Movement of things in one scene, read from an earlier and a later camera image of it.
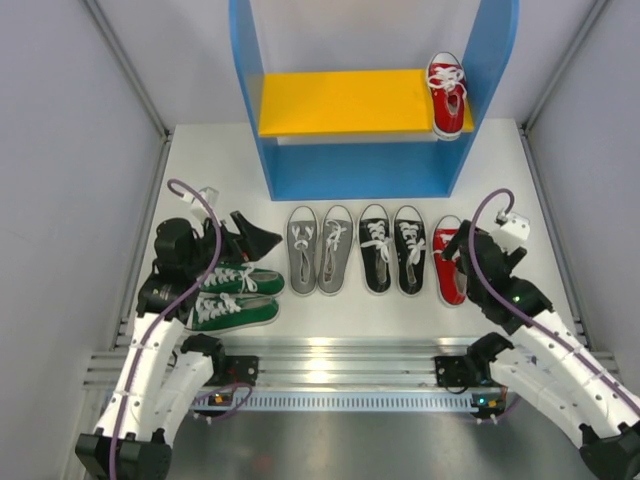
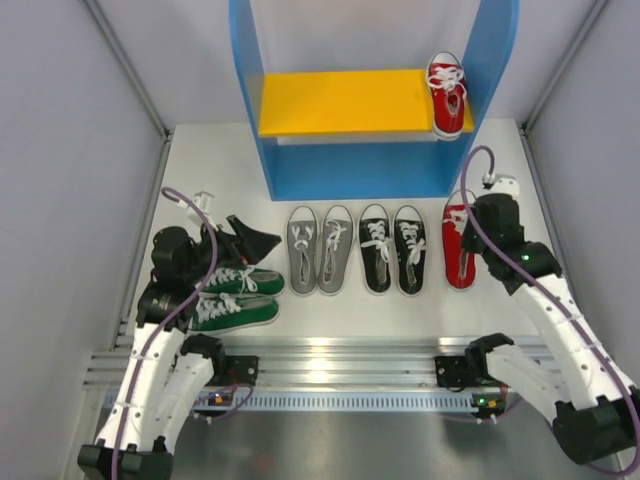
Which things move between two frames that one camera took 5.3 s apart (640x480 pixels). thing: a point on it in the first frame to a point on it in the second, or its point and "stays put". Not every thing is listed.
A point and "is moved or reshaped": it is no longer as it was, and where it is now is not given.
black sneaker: (411, 249) stays put
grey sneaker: (337, 239) stays put
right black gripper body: (470, 245) to (484, 240)
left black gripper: (228, 238) stays put
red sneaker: (450, 282) is moved or reshaped
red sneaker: (447, 84) stays put
